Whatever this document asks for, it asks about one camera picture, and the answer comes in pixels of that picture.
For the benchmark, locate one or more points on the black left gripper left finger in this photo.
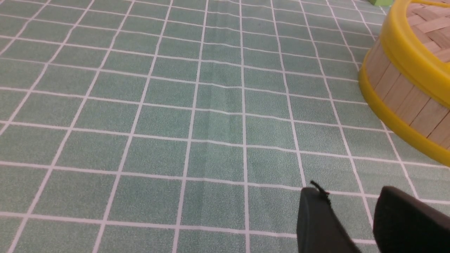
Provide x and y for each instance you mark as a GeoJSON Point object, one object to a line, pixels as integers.
{"type": "Point", "coordinates": [318, 228]}

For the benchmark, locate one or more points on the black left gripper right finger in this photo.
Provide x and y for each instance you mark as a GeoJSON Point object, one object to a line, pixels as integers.
{"type": "Point", "coordinates": [404, 224]}

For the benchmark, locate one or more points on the woven bamboo lid yellow rim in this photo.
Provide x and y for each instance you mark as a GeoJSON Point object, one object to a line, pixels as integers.
{"type": "Point", "coordinates": [410, 56]}

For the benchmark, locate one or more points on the bamboo steamer basket yellow rims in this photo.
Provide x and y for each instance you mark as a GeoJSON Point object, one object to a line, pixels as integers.
{"type": "Point", "coordinates": [411, 114]}

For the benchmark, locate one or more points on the green white checkered tablecloth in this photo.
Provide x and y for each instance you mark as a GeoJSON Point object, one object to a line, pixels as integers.
{"type": "Point", "coordinates": [191, 126]}

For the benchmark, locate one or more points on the small green object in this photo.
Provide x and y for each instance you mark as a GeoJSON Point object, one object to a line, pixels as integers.
{"type": "Point", "coordinates": [381, 2]}

